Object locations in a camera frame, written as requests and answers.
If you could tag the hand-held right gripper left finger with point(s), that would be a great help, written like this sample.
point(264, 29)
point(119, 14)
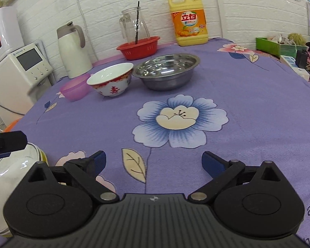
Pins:
point(99, 160)

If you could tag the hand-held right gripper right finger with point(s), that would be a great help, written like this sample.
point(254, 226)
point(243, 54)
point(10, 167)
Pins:
point(210, 163)

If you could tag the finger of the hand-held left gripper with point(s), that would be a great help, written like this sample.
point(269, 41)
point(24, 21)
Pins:
point(7, 141)

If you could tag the white bowl with yellow rim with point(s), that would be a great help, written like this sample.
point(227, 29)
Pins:
point(7, 171)

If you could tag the orange plastic stool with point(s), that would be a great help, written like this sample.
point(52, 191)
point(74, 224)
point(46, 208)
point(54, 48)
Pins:
point(11, 126)

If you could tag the white appliance with screen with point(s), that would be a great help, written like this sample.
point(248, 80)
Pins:
point(13, 82)

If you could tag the purple plastic bowl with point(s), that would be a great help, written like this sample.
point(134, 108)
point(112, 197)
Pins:
point(73, 90)

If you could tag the purple floral tablecloth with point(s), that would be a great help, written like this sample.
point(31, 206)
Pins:
point(242, 95)

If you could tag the white ceramic bowl red pattern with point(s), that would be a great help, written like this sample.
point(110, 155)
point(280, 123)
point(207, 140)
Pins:
point(111, 77)

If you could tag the stainless steel bowl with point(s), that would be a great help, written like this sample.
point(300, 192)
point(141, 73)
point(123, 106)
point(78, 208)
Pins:
point(165, 66)

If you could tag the white thermos jug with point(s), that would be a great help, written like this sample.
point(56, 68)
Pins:
point(73, 54)

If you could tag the tall white water purifier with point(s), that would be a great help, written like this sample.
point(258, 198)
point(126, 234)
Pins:
point(6, 28)

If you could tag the red plastic basket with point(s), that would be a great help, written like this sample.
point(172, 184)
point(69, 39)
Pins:
point(138, 50)

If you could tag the white power strip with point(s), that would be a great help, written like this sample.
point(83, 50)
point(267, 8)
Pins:
point(290, 62)

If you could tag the green box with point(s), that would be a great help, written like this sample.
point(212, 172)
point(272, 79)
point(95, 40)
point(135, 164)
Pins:
point(276, 47)

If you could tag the black power adapter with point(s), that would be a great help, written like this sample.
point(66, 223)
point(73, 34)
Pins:
point(301, 59)

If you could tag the clear glass pitcher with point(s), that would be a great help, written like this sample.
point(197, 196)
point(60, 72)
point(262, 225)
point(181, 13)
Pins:
point(144, 28)

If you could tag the white plush toy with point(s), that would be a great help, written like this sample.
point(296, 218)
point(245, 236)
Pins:
point(277, 39)

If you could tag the yellow detergent bottle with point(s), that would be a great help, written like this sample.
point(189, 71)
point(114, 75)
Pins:
point(188, 23)

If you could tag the black stirring stick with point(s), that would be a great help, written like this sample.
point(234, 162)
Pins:
point(137, 20)

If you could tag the yellow loofah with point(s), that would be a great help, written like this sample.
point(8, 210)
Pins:
point(297, 39)

